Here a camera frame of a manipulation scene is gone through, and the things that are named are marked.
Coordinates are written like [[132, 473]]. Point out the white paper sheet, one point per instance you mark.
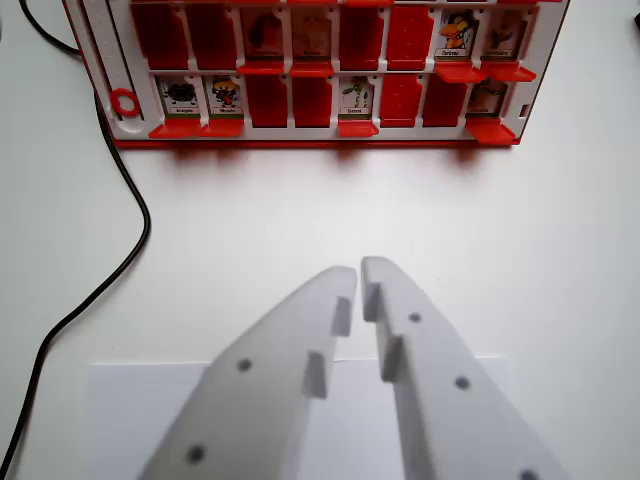
[[130, 425]]

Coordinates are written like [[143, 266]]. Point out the red and white game board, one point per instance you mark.
[[125, 50]]

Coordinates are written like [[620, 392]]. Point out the black box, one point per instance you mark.
[[636, 20]]

